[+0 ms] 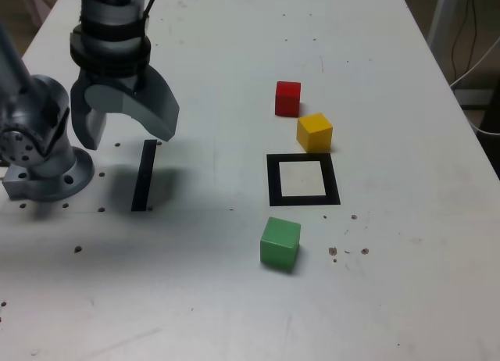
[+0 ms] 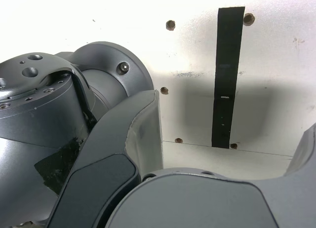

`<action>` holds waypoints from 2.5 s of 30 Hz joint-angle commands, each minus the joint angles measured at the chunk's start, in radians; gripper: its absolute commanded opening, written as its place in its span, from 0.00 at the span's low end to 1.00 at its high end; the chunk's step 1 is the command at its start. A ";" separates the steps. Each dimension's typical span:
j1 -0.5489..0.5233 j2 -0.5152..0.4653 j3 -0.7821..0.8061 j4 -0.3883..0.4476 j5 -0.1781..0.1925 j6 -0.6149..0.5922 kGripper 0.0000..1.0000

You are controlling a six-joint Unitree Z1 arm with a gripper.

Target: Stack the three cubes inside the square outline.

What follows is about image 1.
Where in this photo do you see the black hanging cable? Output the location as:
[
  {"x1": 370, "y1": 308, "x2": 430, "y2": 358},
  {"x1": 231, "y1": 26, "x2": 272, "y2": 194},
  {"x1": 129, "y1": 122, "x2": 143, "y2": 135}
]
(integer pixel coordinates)
[{"x1": 451, "y1": 0, "x2": 480, "y2": 80}]

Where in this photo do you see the red cube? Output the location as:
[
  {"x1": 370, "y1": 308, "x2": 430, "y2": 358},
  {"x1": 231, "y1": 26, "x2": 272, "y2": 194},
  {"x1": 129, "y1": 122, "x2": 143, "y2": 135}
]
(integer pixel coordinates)
[{"x1": 274, "y1": 80, "x2": 302, "y2": 118}]

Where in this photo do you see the black tape strip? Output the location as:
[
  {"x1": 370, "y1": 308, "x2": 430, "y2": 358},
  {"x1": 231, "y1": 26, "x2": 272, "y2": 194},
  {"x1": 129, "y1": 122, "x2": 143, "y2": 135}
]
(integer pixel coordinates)
[{"x1": 130, "y1": 139, "x2": 158, "y2": 213}]

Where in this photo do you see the grey bar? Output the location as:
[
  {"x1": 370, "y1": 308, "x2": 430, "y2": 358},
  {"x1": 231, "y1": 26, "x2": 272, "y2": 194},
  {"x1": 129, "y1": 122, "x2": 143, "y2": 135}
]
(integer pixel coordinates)
[{"x1": 452, "y1": 88, "x2": 496, "y2": 109}]

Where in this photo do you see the white metal frame leg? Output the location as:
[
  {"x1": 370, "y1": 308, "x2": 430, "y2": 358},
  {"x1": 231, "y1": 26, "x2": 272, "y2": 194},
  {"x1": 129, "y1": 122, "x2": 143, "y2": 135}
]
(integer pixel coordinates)
[{"x1": 427, "y1": 0, "x2": 456, "y2": 53}]

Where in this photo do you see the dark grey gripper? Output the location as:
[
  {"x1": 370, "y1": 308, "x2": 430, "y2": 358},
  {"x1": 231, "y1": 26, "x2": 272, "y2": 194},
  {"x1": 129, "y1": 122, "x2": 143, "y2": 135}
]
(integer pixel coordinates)
[{"x1": 70, "y1": 66, "x2": 181, "y2": 151}]

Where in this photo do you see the white cable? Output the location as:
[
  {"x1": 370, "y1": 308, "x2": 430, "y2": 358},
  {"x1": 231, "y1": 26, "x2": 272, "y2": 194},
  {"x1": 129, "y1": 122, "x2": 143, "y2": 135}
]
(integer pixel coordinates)
[{"x1": 448, "y1": 36, "x2": 500, "y2": 88}]

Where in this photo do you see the green cube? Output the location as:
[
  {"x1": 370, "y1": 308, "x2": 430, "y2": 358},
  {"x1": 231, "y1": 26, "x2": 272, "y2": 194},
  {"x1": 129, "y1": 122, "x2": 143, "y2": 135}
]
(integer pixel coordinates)
[{"x1": 259, "y1": 216, "x2": 302, "y2": 274}]

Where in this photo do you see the black tape square outline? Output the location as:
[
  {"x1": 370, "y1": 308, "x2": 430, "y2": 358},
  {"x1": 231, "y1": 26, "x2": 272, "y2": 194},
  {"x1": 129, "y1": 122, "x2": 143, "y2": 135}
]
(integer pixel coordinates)
[{"x1": 266, "y1": 152, "x2": 341, "y2": 208}]

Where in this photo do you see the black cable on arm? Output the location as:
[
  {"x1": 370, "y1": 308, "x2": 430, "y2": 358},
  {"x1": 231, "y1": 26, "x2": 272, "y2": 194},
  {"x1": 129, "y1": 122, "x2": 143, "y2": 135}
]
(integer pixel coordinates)
[{"x1": 141, "y1": 0, "x2": 160, "y2": 28}]

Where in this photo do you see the yellow cube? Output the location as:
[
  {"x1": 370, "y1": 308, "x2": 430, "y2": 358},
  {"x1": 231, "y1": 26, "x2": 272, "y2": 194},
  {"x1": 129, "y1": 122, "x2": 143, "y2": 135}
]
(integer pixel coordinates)
[{"x1": 296, "y1": 112, "x2": 334, "y2": 153}]

